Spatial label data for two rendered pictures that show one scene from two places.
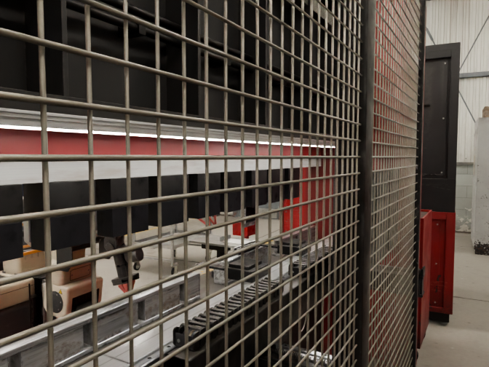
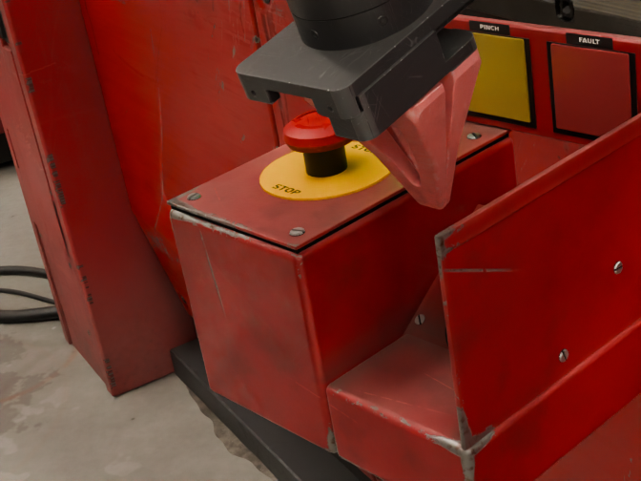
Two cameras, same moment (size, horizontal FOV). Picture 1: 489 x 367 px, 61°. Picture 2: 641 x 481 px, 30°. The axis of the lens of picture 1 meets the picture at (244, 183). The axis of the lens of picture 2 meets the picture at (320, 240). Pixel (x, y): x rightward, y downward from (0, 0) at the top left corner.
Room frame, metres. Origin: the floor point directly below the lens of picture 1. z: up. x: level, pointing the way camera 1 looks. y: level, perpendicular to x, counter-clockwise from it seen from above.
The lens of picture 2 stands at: (1.50, 0.92, 1.02)
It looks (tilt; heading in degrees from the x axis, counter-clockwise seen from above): 26 degrees down; 305
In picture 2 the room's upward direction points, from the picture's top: 10 degrees counter-clockwise
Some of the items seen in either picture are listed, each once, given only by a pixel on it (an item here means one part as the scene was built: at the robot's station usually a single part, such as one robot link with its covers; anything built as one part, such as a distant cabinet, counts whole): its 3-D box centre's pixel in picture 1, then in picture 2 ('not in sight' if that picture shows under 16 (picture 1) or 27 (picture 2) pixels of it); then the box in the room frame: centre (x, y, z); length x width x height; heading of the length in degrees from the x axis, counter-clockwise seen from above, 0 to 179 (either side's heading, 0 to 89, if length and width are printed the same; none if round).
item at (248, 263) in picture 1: (228, 266); not in sight; (1.45, 0.06, 1.01); 0.26 x 0.12 x 0.05; 60
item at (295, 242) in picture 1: (279, 245); not in sight; (1.81, -0.15, 1.01); 0.26 x 0.12 x 0.05; 60
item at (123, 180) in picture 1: (120, 204); not in sight; (1.22, 0.37, 1.26); 0.15 x 0.09 x 0.17; 150
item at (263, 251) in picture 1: (243, 262); not in sight; (1.84, 0.00, 0.92); 0.39 x 0.06 x 0.10; 150
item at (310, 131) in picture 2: not in sight; (323, 149); (1.82, 0.44, 0.79); 0.04 x 0.04 x 0.04
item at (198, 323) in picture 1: (237, 307); not in sight; (1.02, 0.02, 1.02); 0.44 x 0.06 x 0.04; 150
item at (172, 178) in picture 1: (165, 199); not in sight; (1.39, 0.27, 1.26); 0.15 x 0.09 x 0.17; 150
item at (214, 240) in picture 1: (222, 241); not in sight; (1.96, 0.11, 1.00); 0.26 x 0.18 x 0.01; 60
